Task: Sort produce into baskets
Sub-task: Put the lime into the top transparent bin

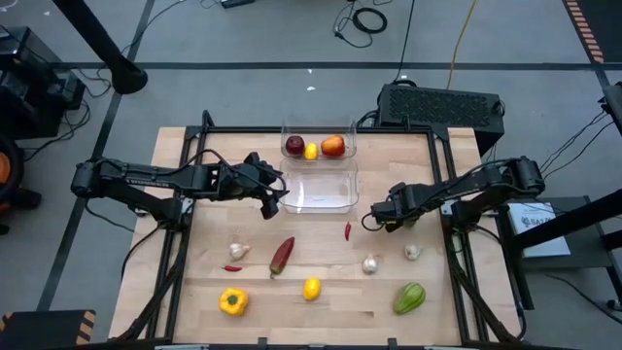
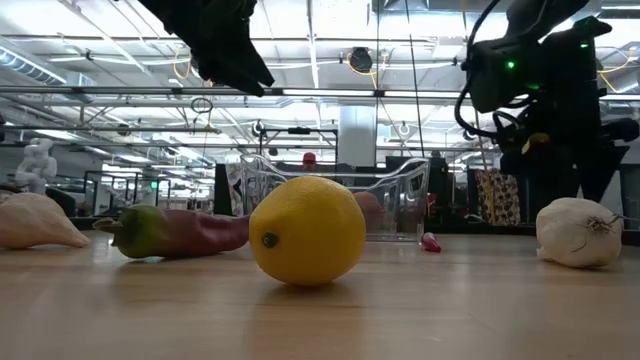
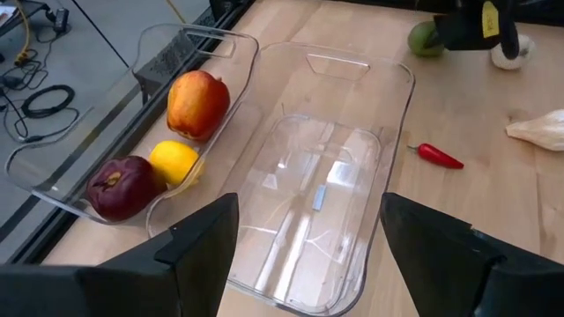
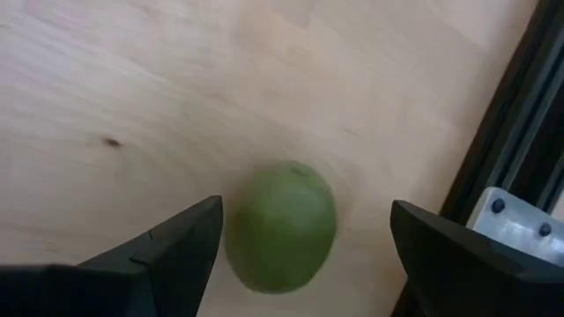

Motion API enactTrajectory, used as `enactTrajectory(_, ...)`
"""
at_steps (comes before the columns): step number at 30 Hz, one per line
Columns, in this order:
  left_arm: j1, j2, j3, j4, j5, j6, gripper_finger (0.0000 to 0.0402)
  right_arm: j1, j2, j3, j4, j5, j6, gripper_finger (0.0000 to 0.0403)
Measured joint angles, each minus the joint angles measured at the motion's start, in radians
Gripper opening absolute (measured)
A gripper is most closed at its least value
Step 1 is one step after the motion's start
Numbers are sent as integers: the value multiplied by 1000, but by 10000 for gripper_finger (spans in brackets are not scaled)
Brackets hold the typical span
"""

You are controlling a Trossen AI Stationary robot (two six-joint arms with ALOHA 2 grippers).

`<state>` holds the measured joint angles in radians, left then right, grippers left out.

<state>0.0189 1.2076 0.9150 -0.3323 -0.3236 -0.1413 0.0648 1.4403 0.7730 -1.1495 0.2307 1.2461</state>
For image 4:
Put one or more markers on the green lime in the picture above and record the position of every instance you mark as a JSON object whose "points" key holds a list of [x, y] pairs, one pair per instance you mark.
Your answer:
{"points": [[282, 229]]}

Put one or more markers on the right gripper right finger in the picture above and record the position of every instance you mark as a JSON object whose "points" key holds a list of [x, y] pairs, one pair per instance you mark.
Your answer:
{"points": [[476, 273]]}

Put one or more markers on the silver frame bracket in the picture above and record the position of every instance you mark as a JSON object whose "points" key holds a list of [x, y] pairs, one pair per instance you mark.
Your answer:
{"points": [[515, 224]]}

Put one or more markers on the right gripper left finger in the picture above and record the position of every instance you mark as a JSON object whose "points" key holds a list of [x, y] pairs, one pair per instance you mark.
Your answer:
{"points": [[132, 273]]}

